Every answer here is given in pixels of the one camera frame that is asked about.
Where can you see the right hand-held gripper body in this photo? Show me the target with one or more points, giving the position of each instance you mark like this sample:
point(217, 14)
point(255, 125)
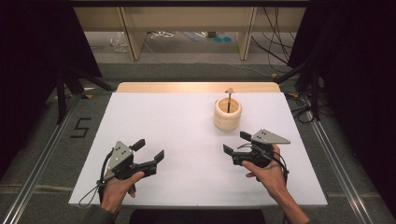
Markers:
point(267, 137)

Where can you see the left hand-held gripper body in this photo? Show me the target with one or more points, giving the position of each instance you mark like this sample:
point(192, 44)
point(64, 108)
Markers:
point(121, 156)

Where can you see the ribbed wooden brush holder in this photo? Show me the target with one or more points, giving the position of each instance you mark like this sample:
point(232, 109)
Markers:
point(227, 122)

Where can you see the person's left hand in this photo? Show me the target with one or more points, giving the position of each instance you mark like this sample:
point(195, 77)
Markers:
point(115, 192)

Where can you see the person's right hand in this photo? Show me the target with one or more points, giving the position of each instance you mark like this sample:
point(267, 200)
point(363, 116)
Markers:
point(269, 179)

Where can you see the black metal stand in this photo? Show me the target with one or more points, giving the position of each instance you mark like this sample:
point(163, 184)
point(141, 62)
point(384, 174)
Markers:
point(315, 93)
point(61, 96)

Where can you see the blue round disc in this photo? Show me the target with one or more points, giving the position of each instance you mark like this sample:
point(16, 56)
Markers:
point(227, 39)
point(218, 39)

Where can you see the clear plastic bag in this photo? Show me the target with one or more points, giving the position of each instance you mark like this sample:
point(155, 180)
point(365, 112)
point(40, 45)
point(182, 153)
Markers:
point(119, 42)

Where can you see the black curtain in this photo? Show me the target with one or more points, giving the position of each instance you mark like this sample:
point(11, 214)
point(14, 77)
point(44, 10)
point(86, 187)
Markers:
point(358, 77)
point(37, 62)

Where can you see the metal floor rail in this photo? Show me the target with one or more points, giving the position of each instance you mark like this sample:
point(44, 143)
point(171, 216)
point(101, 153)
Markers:
point(37, 177)
point(339, 174)

